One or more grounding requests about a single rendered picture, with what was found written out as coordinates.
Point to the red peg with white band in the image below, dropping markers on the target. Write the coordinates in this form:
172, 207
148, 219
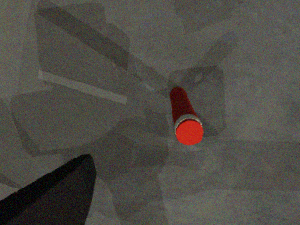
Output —
188, 129

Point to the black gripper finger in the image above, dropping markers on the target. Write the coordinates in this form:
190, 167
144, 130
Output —
61, 197

